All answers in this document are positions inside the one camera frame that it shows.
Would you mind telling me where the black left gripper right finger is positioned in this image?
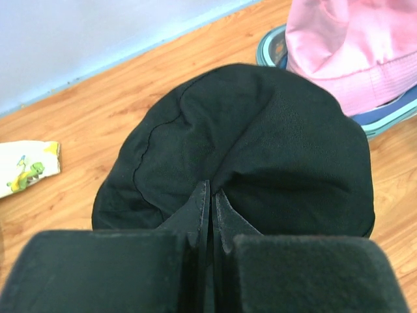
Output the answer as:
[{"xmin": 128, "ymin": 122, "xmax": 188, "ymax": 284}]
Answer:
[{"xmin": 212, "ymin": 192, "xmax": 409, "ymax": 312}]

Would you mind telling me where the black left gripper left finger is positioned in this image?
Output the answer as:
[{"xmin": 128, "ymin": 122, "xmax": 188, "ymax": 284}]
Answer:
[{"xmin": 1, "ymin": 182, "xmax": 210, "ymax": 312}]

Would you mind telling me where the black pink-lined hat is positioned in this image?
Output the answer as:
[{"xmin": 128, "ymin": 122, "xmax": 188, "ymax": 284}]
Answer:
[{"xmin": 92, "ymin": 64, "xmax": 375, "ymax": 237}]

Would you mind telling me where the pink bucket hat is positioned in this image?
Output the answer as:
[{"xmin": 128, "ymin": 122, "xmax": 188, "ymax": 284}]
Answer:
[{"xmin": 285, "ymin": 0, "xmax": 416, "ymax": 116}]

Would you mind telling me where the cartoon print cloth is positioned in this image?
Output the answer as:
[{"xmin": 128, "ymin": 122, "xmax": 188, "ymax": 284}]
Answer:
[{"xmin": 1, "ymin": 140, "xmax": 61, "ymax": 198}]

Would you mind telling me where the blue hat in basket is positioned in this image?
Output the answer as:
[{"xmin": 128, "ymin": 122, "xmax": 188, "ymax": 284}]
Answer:
[{"xmin": 352, "ymin": 94, "xmax": 416, "ymax": 125}]

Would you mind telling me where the grey plastic basket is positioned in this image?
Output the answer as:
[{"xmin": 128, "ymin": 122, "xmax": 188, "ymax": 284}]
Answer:
[{"xmin": 255, "ymin": 25, "xmax": 416, "ymax": 140}]

